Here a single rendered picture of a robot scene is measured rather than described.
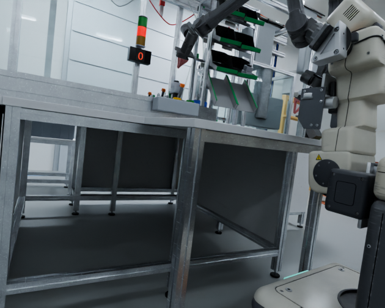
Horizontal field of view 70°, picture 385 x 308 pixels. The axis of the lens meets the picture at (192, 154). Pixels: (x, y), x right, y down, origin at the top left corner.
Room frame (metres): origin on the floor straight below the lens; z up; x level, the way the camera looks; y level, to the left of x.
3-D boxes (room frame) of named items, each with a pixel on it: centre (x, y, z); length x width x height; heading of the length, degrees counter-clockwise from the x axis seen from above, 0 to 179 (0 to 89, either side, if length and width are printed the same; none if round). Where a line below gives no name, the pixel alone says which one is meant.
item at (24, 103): (1.91, 0.35, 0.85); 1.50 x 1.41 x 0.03; 119
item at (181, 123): (1.43, -0.15, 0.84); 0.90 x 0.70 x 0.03; 126
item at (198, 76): (2.52, 0.00, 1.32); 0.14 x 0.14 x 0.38
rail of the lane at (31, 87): (1.26, 0.30, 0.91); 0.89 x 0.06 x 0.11; 119
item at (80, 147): (3.04, 0.11, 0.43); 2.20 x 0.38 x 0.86; 119
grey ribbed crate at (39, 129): (3.01, 1.67, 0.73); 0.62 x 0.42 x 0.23; 119
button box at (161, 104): (1.30, 0.10, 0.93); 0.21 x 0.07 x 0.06; 119
